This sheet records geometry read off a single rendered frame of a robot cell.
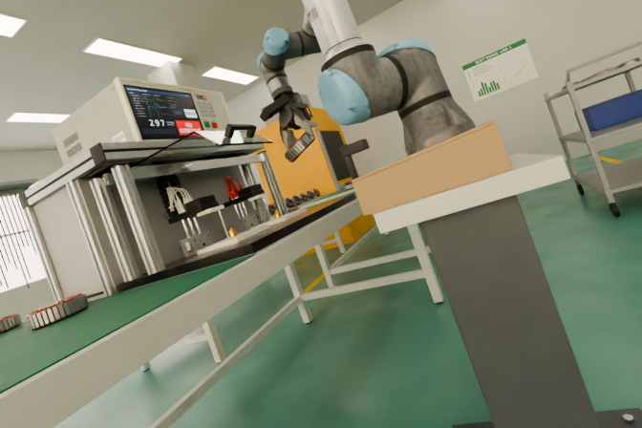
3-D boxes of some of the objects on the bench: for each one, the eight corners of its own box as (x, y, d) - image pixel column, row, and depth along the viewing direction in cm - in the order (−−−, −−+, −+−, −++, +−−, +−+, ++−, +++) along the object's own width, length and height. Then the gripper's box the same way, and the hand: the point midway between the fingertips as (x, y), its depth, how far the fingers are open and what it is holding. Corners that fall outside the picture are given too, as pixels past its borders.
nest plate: (269, 227, 101) (268, 224, 101) (237, 242, 88) (236, 237, 88) (232, 239, 108) (231, 235, 108) (198, 254, 95) (196, 250, 95)
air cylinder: (259, 226, 128) (254, 213, 128) (247, 232, 122) (242, 217, 122) (249, 230, 131) (245, 216, 131) (237, 235, 124) (231, 221, 124)
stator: (99, 303, 79) (95, 288, 79) (46, 327, 69) (40, 310, 69) (73, 310, 84) (67, 296, 84) (18, 335, 74) (12, 318, 74)
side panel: (122, 290, 93) (82, 179, 93) (111, 295, 90) (71, 181, 90) (69, 306, 105) (33, 207, 105) (58, 310, 102) (22, 209, 103)
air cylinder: (214, 246, 107) (208, 229, 107) (197, 254, 100) (190, 236, 100) (203, 249, 109) (198, 233, 109) (185, 257, 102) (179, 240, 102)
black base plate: (355, 199, 128) (353, 193, 128) (254, 253, 70) (250, 243, 70) (260, 229, 149) (258, 224, 149) (120, 291, 91) (117, 284, 91)
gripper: (309, 76, 109) (333, 130, 104) (283, 111, 122) (304, 160, 117) (287, 74, 103) (311, 131, 98) (262, 111, 117) (283, 162, 111)
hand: (300, 146), depth 106 cm, fingers closed on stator, 13 cm apart
